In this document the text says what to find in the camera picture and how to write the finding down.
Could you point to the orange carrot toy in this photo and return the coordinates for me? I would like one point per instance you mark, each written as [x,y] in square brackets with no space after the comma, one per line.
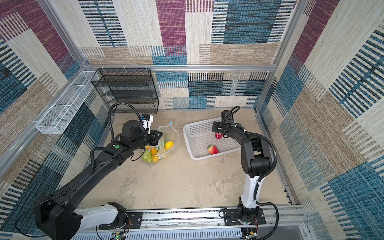
[154,151]

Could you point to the white plastic basket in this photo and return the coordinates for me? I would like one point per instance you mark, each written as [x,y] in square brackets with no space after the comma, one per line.
[199,135]

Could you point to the clear zip top bag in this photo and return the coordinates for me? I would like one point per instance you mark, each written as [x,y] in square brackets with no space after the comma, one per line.
[169,134]

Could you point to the aluminium rail frame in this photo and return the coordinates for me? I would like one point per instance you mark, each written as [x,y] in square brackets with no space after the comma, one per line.
[205,224]

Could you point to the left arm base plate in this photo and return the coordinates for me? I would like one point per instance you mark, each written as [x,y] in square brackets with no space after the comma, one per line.
[120,220]

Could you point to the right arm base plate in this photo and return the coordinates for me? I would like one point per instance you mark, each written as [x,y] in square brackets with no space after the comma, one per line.
[237,217]

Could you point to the green apple toy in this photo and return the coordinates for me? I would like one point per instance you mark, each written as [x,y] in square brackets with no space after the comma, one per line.
[147,157]

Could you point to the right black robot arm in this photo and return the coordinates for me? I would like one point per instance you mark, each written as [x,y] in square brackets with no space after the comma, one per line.
[258,160]

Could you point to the red strawberry toy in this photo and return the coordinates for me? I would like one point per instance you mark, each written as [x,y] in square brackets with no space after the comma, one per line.
[218,136]

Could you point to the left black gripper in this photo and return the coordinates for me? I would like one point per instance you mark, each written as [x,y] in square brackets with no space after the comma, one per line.
[155,138]

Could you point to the white wire mesh tray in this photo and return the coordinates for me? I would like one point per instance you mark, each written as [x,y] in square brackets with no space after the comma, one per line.
[59,116]

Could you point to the black wire shelf rack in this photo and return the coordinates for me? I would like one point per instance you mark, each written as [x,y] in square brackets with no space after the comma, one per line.
[135,86]

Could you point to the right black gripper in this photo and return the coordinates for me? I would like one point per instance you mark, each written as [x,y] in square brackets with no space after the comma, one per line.
[216,127]

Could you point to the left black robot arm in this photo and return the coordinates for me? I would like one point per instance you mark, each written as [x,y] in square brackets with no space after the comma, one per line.
[55,215]

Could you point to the small yellow fruit toy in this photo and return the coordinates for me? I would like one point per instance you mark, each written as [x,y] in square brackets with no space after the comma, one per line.
[155,159]

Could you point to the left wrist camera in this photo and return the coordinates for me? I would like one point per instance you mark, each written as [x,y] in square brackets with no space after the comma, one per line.
[147,121]

